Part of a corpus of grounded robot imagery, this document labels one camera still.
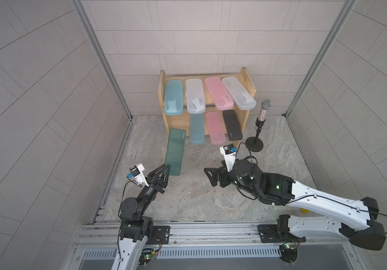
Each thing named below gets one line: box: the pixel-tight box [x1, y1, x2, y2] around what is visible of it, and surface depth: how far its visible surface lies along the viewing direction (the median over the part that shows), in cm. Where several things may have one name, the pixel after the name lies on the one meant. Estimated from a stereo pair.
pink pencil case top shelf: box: [204, 76, 234, 111], surface depth 69 cm
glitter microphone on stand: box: [245, 99, 273, 153], surface depth 93 cm
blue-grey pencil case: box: [190, 112, 206, 145], surface depth 86 cm
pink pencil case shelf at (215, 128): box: [205, 111, 226, 146], surface depth 85 cm
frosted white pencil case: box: [221, 76, 258, 111], surface depth 68 cm
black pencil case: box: [222, 109, 243, 142], surface depth 85 cm
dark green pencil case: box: [165, 128, 187, 176], surface depth 69 cm
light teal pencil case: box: [164, 79, 184, 116], surface depth 66 cm
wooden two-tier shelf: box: [157, 66, 257, 146], surface depth 72 cm
